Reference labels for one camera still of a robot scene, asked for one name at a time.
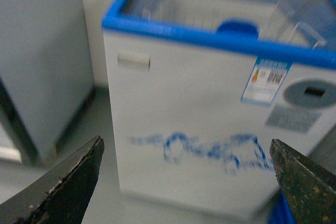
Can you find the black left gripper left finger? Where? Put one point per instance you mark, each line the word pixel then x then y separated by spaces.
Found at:
pixel 62 195

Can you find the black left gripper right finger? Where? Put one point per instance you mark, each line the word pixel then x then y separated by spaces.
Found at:
pixel 309 188

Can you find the glass sliding lid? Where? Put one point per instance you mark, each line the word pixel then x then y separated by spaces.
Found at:
pixel 320 14

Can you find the blue plastic crate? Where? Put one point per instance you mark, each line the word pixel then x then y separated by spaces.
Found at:
pixel 281 213

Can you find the grey instruction sticker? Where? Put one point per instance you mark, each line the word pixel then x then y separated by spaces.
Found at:
pixel 292 119

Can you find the grey oval control panel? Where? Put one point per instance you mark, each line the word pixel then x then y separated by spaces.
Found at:
pixel 311 93

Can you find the blue energy label sticker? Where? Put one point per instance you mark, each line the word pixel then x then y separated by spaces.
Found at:
pixel 264 81

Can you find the silver brand nameplate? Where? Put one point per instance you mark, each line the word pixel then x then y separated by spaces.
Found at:
pixel 133 60

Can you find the white blue chest freezer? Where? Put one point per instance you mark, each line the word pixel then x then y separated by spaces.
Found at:
pixel 182 134

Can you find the white wire freezer basket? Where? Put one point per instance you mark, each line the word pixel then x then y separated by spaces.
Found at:
pixel 273 22

